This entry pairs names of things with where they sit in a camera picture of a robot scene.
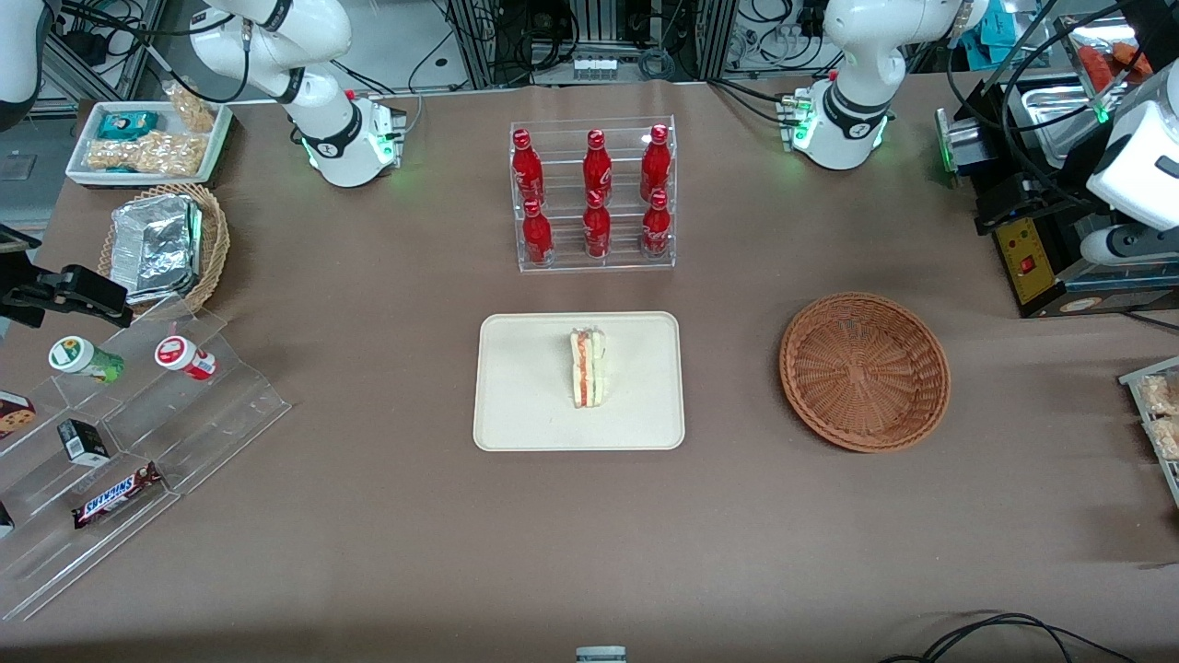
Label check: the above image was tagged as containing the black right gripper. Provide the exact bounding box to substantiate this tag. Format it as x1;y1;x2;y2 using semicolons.
0;226;133;330

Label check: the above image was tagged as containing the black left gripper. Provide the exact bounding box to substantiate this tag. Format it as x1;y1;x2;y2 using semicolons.
975;173;1046;233

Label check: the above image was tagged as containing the triangle sandwich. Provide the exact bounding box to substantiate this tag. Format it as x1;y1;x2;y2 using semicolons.
568;327;609;409

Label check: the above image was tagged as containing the light tan wicker basket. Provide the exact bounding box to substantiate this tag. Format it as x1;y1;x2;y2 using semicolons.
97;182;231;319

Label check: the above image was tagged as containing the white rectangular snack tray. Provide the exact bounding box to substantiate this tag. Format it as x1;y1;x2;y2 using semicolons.
64;99;234;188

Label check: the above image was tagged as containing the brown wicker basket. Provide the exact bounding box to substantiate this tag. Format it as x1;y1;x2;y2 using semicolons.
779;292;951;454

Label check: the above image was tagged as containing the cream plastic tray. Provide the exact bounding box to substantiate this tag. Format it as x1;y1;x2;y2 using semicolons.
473;311;686;452

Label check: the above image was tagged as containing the green lidded cup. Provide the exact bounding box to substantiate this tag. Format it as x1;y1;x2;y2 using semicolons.
48;335;125;384

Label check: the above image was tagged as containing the silver foil package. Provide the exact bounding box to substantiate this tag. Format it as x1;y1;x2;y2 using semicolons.
111;193;204;305

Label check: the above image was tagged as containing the black hot food display case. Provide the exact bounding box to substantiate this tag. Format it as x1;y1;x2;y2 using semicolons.
935;14;1179;320

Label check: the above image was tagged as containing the steel food pan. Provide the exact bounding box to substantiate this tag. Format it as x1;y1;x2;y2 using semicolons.
1011;83;1115;144

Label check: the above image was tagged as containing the red lidded cup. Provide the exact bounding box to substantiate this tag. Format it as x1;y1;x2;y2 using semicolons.
154;335;218;381

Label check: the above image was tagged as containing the brown cookie box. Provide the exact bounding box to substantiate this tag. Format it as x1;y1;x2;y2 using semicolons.
0;390;38;441

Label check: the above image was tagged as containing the large clear peanut bag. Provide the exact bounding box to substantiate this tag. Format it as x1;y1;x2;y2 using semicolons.
85;131;205;176

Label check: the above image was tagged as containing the small black box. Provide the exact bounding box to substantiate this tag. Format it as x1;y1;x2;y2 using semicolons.
57;419;111;466

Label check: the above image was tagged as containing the teal snack packet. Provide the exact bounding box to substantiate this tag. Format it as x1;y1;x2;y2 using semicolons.
97;110;159;141

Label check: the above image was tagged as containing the teal box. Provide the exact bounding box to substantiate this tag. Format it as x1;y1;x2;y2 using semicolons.
975;0;1018;45

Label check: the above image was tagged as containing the clear acrylic stepped shelf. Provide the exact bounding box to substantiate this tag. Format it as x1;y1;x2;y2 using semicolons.
0;297;293;622

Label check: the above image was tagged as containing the red food in case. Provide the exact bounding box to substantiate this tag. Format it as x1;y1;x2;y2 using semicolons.
1076;39;1157;93

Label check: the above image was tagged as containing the Snickers chocolate bar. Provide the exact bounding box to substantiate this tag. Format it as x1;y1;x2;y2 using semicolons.
72;462;165;529

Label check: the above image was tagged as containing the small clear snack bag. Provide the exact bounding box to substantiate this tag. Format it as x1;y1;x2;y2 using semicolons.
164;81;218;133

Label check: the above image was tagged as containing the white pastry rack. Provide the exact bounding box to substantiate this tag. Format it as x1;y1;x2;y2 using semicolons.
1119;357;1179;509

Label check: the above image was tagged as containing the red cola bottle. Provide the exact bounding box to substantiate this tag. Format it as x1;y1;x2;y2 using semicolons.
640;124;671;202
641;190;672;261
582;129;613;205
522;198;554;268
512;129;544;205
583;190;612;261

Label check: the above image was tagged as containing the clear acrylic bottle rack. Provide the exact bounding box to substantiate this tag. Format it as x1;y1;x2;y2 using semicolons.
509;115;676;273

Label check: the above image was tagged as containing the black floor cable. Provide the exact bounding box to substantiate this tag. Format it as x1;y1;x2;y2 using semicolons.
880;612;1136;663

